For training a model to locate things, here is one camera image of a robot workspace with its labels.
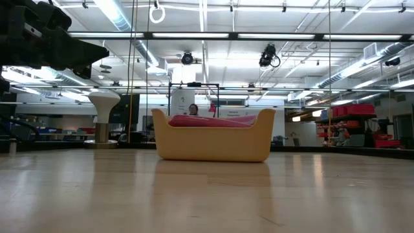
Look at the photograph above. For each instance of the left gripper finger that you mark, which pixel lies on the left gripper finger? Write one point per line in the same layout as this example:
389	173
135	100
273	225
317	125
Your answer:
84	59
81	43

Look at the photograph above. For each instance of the black monitor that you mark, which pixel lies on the black monitor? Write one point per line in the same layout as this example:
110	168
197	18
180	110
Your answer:
124	110

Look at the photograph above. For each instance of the person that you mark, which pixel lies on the person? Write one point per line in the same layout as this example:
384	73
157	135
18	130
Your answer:
193	109

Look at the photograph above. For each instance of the yellow plastic bin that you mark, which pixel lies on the yellow plastic bin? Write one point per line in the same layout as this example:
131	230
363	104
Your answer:
213	145

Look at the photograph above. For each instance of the red storage bins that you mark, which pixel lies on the red storage bins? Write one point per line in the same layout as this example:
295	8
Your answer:
355	109

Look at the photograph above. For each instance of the round overhead camera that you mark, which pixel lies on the round overhead camera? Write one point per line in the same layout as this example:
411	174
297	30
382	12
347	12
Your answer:
187	59

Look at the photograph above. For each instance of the background black rig frame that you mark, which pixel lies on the background black rig frame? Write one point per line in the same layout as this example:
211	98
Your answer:
194	84

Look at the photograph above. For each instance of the black aluminium rig frame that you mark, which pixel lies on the black aluminium rig frame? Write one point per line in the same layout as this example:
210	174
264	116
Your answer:
233	35

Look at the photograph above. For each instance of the black ceiling camera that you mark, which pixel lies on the black ceiling camera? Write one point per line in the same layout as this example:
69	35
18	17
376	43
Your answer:
268	53

